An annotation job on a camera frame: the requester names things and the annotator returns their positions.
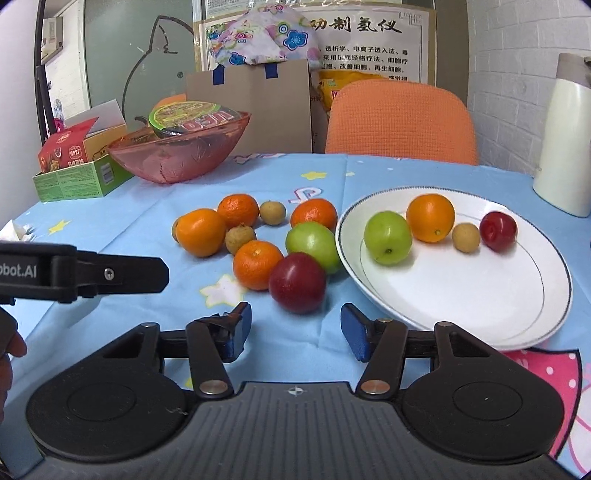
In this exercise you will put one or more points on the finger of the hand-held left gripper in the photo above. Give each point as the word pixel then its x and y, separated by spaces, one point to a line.
pixel 129 274

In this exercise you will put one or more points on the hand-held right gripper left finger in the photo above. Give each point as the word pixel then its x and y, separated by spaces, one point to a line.
pixel 241 325

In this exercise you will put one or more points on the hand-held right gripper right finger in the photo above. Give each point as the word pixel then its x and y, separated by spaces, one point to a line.
pixel 353 330

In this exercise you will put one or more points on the orange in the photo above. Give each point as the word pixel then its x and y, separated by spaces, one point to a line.
pixel 314 213
pixel 201 232
pixel 431 217
pixel 257 264
pixel 238 210

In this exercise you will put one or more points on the red apple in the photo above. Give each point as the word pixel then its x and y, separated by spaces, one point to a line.
pixel 298 284

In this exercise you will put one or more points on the green apple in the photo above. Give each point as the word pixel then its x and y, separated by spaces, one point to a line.
pixel 388 237
pixel 314 244

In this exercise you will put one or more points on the white plate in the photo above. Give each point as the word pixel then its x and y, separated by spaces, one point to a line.
pixel 461 295

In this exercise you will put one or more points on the person's left hand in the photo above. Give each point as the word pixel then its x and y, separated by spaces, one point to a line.
pixel 9 369

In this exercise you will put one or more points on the white tissue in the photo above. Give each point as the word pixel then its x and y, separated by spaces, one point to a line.
pixel 16 230

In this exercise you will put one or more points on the blue printed tablecloth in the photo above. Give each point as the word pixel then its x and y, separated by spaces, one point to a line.
pixel 138 221

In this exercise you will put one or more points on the green cardboard box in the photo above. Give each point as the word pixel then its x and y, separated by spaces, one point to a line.
pixel 69 184

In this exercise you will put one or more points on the pink plastic bowl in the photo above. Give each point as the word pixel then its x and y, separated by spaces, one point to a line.
pixel 184 161

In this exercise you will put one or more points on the red snack box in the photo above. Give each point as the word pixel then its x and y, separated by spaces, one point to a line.
pixel 60 147

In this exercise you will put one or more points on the yellow paper carton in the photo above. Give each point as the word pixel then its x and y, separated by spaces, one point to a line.
pixel 108 141

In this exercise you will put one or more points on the instant noodle cup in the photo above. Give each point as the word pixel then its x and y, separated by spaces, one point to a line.
pixel 184 115

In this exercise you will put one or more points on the red plum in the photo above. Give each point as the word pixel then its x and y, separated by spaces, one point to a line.
pixel 498 230

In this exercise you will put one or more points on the black metal pole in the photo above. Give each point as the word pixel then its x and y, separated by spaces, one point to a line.
pixel 41 69

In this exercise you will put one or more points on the orange chair back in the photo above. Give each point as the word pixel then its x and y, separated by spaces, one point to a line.
pixel 401 120

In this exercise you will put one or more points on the brown cardboard box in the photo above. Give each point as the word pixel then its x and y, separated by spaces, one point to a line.
pixel 277 106

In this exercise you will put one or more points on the yellow snack bag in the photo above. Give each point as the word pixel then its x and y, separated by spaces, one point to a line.
pixel 332 85

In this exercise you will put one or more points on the floral cloth bag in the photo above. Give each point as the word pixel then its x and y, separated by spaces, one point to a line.
pixel 258 41

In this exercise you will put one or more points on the white thermos jug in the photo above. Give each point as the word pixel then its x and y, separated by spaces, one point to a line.
pixel 563 152

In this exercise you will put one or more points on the wall poster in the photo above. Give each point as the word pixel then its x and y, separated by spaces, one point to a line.
pixel 369 50

